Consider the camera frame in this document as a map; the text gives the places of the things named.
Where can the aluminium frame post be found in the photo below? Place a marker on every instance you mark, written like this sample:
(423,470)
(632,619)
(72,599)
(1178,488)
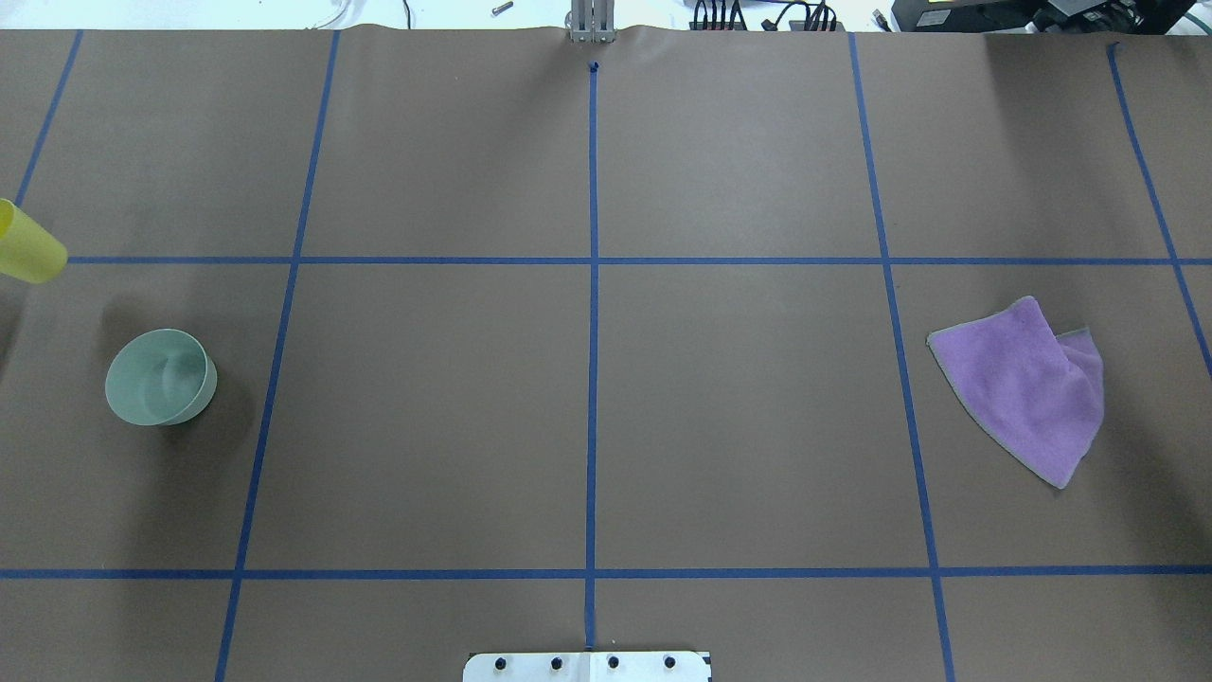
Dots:
(591,22)

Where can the black equipment on bench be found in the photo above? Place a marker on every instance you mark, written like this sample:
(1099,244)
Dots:
(1078,17)

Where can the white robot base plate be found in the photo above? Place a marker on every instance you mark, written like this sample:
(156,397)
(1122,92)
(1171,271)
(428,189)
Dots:
(590,666)

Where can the yellow plastic cup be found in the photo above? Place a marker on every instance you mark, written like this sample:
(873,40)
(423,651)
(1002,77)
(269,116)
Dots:
(28,252)

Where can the purple microfiber cloth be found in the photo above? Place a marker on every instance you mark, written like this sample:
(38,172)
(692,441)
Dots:
(1038,394)

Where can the black power strip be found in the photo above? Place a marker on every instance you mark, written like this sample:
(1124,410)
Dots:
(769,16)

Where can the green plastic bowl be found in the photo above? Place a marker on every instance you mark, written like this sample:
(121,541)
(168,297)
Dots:
(161,378)

